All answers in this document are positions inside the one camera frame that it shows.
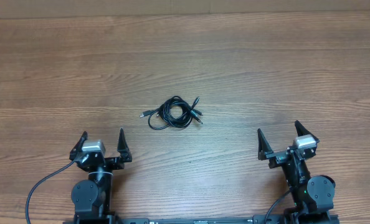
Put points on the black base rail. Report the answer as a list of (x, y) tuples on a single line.
[(200, 221)]

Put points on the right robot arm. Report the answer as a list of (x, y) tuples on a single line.
[(312, 196)]

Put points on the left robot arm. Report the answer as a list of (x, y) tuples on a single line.
[(92, 196)]

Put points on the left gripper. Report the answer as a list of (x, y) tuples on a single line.
[(118, 163)]

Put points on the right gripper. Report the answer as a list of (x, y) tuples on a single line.
[(278, 158)]

